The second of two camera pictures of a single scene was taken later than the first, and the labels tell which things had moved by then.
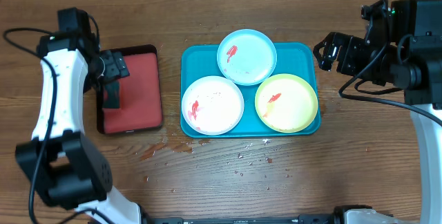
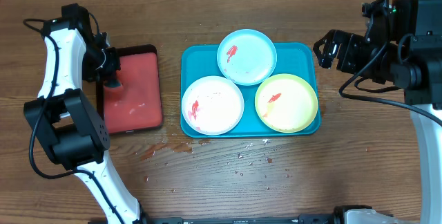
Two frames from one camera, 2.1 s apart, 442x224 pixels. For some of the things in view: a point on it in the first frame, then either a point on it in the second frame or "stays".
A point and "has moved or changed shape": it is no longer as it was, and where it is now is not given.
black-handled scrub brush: (112, 99) has moved or changed shape
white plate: (213, 105) stays
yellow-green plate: (286, 103) stays
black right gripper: (346, 54) stays
